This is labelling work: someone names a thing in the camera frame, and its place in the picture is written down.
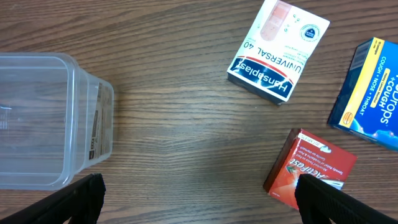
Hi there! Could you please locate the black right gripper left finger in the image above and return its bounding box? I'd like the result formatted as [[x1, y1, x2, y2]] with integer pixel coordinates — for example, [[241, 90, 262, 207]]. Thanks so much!
[[1, 174, 106, 224]]

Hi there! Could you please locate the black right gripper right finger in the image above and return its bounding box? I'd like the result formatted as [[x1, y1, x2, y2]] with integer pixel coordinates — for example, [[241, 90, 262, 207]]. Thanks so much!
[[295, 174, 397, 224]]

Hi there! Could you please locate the red ActiFast medicine box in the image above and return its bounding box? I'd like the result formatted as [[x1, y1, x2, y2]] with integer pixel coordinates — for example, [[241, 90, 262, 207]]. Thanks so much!
[[263, 128, 358, 209]]

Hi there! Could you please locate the clear plastic container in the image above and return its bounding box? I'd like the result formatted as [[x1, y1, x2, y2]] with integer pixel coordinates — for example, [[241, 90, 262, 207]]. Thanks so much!
[[1, 53, 114, 190]]

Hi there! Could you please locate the blue VapoDrops cough box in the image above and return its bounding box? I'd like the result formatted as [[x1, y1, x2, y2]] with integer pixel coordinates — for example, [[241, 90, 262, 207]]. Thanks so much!
[[328, 37, 397, 151]]

